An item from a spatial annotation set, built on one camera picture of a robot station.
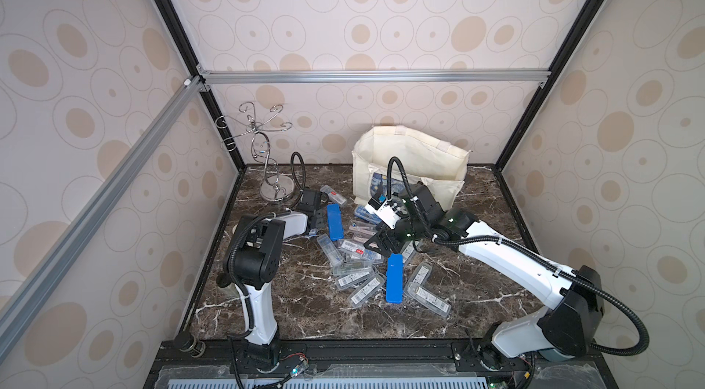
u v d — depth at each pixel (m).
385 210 0.66
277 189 1.10
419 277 0.87
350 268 0.87
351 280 0.86
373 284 0.85
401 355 0.75
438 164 0.93
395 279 0.86
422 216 0.57
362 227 0.97
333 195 1.08
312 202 0.81
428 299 0.81
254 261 0.51
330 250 0.94
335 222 1.01
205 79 0.90
